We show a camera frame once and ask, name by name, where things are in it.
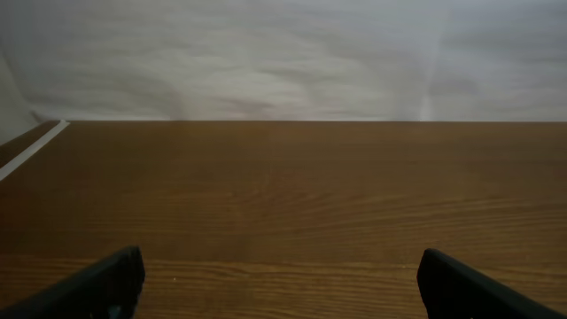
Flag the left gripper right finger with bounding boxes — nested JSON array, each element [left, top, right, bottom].
[[416, 247, 567, 319]]

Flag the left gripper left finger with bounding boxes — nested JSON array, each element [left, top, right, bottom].
[[0, 245, 146, 319]]

